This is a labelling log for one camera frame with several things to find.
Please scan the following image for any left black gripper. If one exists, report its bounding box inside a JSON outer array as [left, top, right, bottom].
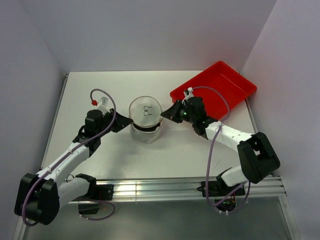
[[96, 108, 133, 138]]

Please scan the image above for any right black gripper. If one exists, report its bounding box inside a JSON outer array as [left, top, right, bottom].
[[161, 99, 196, 124]]

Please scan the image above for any black garment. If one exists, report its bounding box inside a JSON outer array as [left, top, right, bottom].
[[132, 122, 161, 133]]

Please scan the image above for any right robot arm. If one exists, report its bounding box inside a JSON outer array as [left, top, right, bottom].
[[161, 97, 281, 195]]

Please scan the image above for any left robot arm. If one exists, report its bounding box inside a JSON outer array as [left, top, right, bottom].
[[14, 108, 133, 227]]

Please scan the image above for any red plastic tray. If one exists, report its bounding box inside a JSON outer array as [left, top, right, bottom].
[[170, 61, 257, 120]]

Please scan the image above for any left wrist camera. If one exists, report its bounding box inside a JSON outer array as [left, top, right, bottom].
[[91, 96, 109, 115]]

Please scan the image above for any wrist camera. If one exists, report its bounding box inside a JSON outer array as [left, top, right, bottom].
[[91, 96, 109, 115], [183, 87, 194, 101]]

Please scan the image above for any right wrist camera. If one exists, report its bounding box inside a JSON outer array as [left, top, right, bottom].
[[183, 87, 194, 101]]

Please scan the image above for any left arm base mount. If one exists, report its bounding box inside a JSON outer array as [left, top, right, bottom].
[[77, 184, 116, 221]]

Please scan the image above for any aluminium rail frame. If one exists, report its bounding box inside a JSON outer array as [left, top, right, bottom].
[[12, 72, 301, 240]]

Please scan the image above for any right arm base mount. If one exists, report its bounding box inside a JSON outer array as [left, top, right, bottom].
[[196, 176, 246, 216]]

